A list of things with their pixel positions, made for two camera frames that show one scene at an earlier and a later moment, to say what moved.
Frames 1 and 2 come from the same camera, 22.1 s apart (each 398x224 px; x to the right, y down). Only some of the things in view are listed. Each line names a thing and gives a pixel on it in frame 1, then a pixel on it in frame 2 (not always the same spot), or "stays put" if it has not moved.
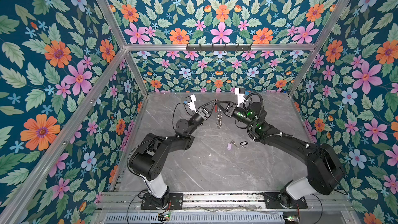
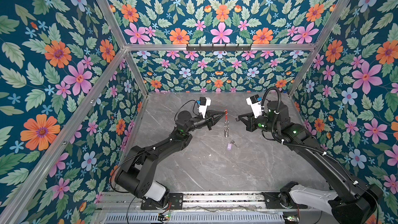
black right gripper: (231, 109) to (250, 124)
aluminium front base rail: (201, 204) stays put
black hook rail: (218, 49) stays put
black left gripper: (203, 114) to (211, 120)
